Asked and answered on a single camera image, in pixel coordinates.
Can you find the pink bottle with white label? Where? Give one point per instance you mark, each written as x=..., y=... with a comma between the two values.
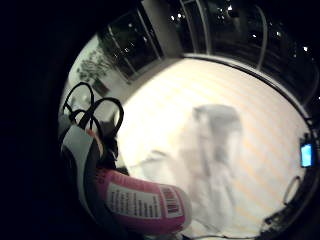
x=143, y=203

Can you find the potted plant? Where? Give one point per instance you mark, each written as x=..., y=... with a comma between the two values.
x=93, y=68

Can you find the white plastic bag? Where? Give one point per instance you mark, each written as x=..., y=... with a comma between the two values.
x=213, y=160

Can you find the grey pillar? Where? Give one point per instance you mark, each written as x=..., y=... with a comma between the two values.
x=163, y=26

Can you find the phone with lit screen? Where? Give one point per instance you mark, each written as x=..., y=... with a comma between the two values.
x=306, y=155

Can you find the glass window wall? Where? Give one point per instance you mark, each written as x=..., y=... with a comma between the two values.
x=233, y=30

